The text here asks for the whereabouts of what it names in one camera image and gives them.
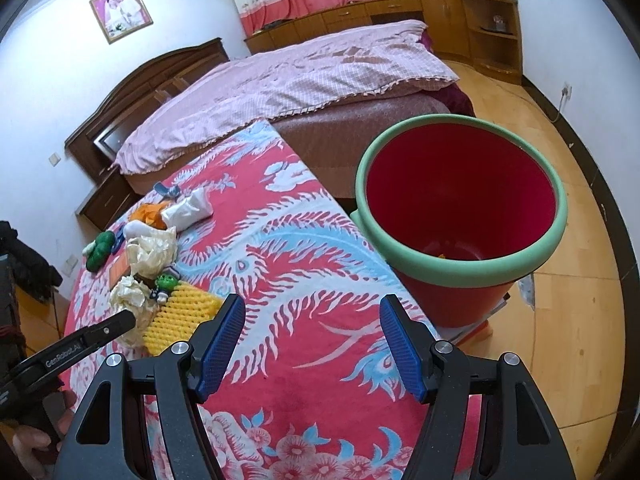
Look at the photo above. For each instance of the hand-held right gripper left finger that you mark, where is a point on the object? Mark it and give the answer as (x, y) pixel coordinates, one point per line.
(220, 345)

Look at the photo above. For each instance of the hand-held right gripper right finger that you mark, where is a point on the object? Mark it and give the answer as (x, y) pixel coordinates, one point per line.
(402, 347)

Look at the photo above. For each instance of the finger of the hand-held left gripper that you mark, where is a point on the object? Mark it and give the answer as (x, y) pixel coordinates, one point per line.
(112, 329)

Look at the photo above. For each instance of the small tissue paper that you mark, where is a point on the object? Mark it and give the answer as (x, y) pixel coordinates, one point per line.
(131, 300)

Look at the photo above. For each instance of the yellow corn cob toy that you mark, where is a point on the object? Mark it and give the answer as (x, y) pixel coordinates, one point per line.
(180, 317)

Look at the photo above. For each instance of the orange snack packet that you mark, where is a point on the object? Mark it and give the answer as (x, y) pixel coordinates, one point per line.
(120, 268)

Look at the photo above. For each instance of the large tissue paper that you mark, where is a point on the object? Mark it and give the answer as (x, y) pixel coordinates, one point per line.
(152, 252)

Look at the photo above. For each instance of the white tissue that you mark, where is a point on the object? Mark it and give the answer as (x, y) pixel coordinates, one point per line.
(137, 230)

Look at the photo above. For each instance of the red bucket with green rim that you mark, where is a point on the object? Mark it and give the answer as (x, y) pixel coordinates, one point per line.
(450, 185)

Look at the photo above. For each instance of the person's left hand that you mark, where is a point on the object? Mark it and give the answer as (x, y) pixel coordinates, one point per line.
(35, 452)

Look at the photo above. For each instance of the green figure toy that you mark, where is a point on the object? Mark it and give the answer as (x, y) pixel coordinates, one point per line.
(167, 285)

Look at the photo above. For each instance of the white printed papers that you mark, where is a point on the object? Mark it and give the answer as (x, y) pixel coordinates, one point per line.
(477, 329)

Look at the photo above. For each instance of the green plush toy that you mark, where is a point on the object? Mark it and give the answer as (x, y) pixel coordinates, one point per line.
(100, 250)

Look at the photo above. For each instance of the blue plastic toy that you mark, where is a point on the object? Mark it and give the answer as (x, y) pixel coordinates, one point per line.
(118, 243)

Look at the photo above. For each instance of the black clothing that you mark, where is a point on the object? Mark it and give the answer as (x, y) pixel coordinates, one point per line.
(30, 265)

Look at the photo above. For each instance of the red phoenix print tablecloth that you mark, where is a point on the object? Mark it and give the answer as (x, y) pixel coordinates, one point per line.
(300, 260)

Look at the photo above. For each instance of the orange wrapper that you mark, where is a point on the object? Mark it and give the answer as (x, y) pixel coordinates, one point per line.
(149, 211)

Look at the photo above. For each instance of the dark wooden nightstand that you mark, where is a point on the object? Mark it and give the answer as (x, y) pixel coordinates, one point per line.
(105, 200)

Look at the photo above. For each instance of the white plastic bag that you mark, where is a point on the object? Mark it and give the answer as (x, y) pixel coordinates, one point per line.
(189, 209)

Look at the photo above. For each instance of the blue clip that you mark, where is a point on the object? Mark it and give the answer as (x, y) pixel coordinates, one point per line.
(167, 190)

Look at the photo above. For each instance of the bed with brown cover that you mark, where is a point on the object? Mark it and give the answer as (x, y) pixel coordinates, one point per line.
(350, 130)

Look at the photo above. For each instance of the maroon pillow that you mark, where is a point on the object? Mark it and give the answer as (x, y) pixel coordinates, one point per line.
(452, 99)
(427, 40)

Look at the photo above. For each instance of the dark wooden headboard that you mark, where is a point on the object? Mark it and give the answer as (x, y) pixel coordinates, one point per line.
(150, 75)

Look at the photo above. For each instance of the pink checked quilt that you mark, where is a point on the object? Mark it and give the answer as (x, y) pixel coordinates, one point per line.
(300, 75)

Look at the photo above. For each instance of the small ornament on shelf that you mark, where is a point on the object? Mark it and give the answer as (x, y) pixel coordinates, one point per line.
(497, 23)

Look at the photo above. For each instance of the white wall switch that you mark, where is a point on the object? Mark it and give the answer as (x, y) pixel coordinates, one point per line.
(54, 160)
(71, 261)

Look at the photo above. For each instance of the white wall socket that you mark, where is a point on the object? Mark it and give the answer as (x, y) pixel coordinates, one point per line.
(566, 91)

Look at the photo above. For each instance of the framed wall photo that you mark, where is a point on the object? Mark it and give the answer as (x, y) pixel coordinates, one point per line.
(120, 10)

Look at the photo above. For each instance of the wooden wall cabinet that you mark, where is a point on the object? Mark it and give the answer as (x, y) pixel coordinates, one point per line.
(450, 20)

